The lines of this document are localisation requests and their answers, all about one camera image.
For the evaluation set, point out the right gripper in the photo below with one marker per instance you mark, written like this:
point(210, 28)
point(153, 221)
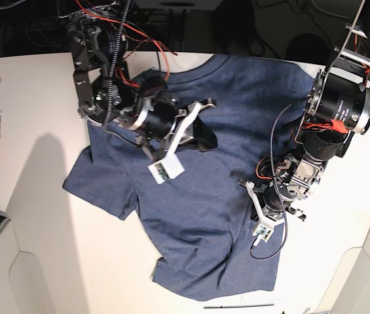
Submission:
point(157, 121)

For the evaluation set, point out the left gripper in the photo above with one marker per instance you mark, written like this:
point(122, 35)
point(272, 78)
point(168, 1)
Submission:
point(276, 204)

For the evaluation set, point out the blue grey t-shirt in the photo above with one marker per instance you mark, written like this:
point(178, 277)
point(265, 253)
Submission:
point(200, 222)

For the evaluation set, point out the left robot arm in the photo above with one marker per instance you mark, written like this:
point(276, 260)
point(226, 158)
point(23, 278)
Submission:
point(336, 109)

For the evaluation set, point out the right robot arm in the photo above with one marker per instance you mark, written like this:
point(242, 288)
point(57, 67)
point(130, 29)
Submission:
point(102, 37)

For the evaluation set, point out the white framed tray bottom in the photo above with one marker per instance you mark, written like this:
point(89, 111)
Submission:
point(238, 306)

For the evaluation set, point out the white panel lower right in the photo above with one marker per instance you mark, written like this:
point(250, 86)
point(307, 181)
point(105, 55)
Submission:
point(349, 289)

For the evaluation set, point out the white panel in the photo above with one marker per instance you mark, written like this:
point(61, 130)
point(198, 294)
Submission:
point(23, 288)
point(349, 289)

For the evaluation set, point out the white panel lower left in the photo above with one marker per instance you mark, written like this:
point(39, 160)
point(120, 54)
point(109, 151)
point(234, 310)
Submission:
point(23, 288)

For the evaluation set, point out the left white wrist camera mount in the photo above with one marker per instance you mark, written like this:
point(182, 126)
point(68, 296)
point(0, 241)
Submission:
point(264, 228)

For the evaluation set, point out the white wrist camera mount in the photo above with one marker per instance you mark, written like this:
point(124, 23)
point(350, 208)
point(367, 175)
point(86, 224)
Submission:
point(264, 228)
point(167, 166)

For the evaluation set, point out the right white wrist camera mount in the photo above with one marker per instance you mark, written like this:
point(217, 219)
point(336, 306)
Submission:
point(167, 166)

